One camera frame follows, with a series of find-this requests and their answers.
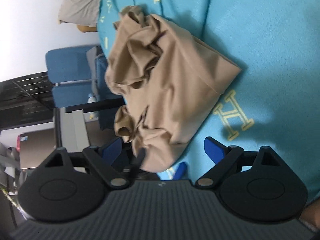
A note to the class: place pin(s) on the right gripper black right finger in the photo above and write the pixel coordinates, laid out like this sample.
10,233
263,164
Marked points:
254,185

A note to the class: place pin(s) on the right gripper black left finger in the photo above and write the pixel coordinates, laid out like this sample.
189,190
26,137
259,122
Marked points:
68,186

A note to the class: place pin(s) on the tan sweatshirt garment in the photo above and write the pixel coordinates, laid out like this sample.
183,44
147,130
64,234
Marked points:
170,81

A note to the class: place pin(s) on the grey white shelf unit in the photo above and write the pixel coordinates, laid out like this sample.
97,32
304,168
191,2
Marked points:
70,130

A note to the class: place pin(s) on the brown cardboard box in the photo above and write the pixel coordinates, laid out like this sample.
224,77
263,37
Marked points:
35,147

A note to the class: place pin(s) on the blue upholstered chair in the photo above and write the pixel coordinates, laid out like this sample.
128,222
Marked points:
78,73

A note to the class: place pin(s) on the teal patterned bed sheet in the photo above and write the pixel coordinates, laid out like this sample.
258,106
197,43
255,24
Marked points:
274,101

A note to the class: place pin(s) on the grey pillow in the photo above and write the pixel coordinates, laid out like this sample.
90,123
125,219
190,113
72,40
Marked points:
79,12

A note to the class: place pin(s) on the black wire rack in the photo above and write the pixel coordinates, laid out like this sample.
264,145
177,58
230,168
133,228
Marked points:
26,101

